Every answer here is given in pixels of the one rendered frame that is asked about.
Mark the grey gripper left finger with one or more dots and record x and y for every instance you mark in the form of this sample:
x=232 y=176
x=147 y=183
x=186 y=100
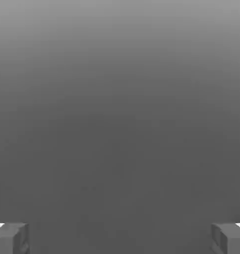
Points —
x=11 y=238

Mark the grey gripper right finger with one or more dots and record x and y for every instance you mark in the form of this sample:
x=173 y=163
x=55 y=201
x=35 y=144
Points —
x=229 y=239

